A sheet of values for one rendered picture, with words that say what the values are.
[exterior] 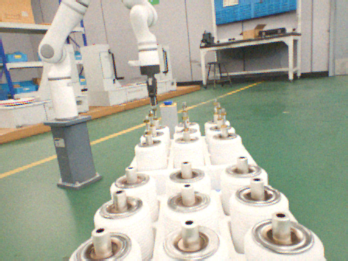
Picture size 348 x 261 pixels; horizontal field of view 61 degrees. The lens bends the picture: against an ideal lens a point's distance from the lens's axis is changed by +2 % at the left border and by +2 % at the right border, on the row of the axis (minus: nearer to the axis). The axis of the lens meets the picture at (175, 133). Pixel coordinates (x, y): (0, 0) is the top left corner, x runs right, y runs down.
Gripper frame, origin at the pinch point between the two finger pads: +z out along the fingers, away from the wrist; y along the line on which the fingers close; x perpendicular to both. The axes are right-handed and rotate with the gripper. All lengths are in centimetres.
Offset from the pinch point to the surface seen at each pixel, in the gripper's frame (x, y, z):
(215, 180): -18.1, -32.5, 20.6
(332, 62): -269, 396, 11
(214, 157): -18.9, -27.6, 15.2
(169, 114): -5.1, 12.9, 7.4
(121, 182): 4, -54, 10
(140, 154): 3.3, -28.3, 12.0
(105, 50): 72, 247, -37
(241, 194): -19, -66, 9
